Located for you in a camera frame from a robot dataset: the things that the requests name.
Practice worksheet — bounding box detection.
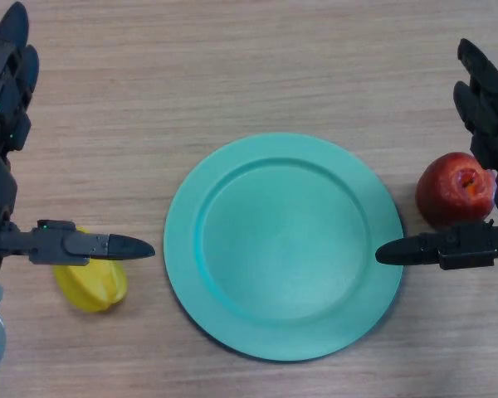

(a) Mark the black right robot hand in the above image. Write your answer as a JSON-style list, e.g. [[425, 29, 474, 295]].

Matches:
[[374, 38, 498, 273]]

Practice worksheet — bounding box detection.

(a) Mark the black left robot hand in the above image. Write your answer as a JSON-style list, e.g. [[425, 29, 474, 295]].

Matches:
[[0, 2, 157, 279]]

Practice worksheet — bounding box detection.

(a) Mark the yellow starfruit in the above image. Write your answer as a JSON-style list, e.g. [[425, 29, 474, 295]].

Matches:
[[52, 227, 129, 313]]

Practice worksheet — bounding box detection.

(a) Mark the green round plate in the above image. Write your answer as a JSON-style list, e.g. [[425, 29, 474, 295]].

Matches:
[[163, 132, 406, 362]]

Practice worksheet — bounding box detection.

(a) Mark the red apple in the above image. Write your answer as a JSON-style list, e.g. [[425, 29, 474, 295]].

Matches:
[[414, 151, 497, 230]]

